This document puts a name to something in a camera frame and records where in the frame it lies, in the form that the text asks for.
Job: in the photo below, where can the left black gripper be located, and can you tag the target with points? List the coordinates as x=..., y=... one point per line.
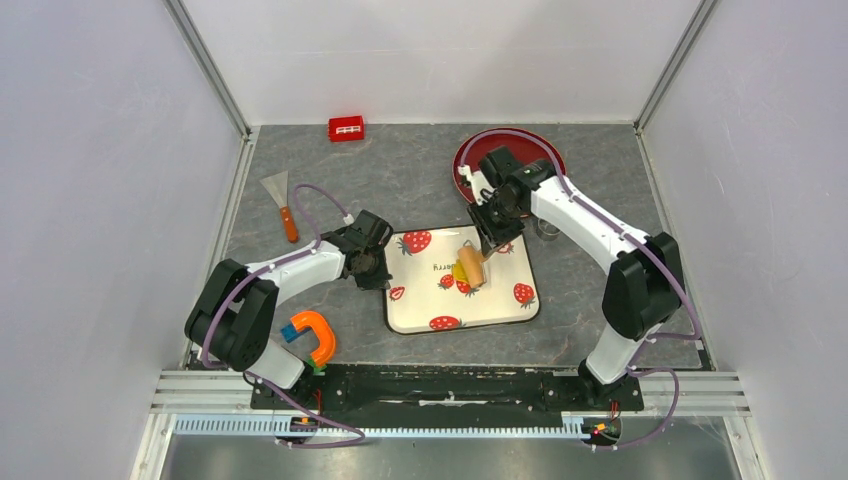
x=378, y=280

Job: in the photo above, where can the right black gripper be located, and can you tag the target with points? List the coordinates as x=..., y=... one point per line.
x=494, y=238

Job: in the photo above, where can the wooden dough roller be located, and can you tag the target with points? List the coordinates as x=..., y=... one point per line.
x=472, y=260

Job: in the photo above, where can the yellow dough piece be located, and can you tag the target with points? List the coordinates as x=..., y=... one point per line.
x=458, y=272

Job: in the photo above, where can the white strawberry tray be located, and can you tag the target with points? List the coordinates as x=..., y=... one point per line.
x=431, y=292

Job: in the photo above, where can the metal ring cutter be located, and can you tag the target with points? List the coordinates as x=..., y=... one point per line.
x=546, y=231

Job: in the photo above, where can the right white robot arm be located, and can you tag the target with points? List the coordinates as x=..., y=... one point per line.
x=644, y=285

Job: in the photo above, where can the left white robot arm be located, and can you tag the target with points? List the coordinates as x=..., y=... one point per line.
x=232, y=319

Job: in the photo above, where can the red round plate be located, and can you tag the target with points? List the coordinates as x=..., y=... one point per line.
x=525, y=146

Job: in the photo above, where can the red toy brick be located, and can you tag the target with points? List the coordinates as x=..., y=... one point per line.
x=346, y=129

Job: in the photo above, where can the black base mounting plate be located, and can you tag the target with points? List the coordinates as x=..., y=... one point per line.
x=379, y=396

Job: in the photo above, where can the orange handled metal scraper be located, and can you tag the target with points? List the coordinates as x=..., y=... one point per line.
x=277, y=187

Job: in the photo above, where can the aluminium frame rail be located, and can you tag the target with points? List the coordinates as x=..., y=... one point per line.
x=205, y=402

